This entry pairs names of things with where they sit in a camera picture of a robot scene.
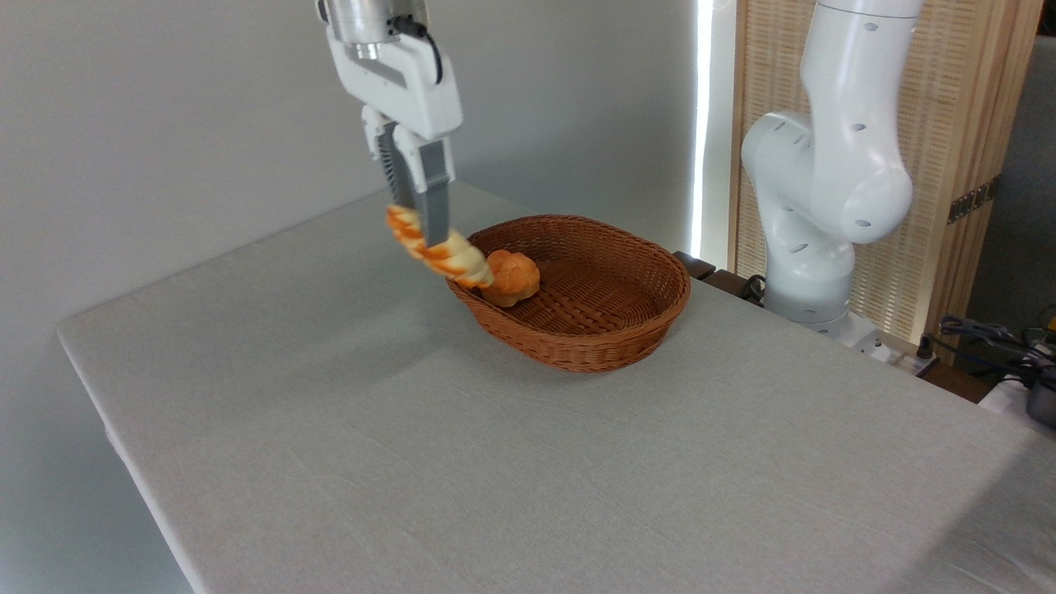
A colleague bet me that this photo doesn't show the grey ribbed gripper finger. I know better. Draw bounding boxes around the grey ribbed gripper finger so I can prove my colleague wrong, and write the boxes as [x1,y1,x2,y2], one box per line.
[361,106,417,212]
[394,124,456,248]

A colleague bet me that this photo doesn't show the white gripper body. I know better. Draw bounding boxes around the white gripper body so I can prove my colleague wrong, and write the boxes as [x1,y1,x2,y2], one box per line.
[324,35,464,142]

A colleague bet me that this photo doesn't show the black cables and tools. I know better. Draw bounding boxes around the black cables and tools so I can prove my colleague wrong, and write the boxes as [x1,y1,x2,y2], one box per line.
[917,305,1056,390]

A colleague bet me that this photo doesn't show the brown wicker basket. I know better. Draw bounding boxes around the brown wicker basket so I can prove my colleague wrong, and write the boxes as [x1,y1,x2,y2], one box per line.
[445,214,692,374]

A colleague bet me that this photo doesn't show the dark metal screen hinge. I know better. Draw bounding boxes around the dark metal screen hinge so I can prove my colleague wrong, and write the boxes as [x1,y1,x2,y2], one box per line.
[947,176,1002,225]

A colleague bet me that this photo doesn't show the wooden slatted folding screen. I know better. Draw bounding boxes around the wooden slatted folding screen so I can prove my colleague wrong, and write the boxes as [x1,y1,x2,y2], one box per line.
[728,0,1044,347]

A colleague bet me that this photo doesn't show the grey tablecloth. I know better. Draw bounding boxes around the grey tablecloth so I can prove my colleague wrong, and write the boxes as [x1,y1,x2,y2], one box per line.
[56,181,1056,594]

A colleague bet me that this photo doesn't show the round orange bread bun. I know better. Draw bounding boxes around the round orange bread bun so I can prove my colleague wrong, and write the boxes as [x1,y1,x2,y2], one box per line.
[481,250,542,309]

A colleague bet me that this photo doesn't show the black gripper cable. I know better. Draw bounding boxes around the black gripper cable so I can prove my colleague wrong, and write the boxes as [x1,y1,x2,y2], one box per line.
[388,15,444,85]

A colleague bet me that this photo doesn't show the long twisted bread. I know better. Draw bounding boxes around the long twisted bread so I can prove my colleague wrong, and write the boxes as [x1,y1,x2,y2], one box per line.
[386,205,494,290]

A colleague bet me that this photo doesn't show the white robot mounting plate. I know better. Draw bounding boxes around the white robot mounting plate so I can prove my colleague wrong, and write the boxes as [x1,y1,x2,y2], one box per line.
[813,313,896,364]

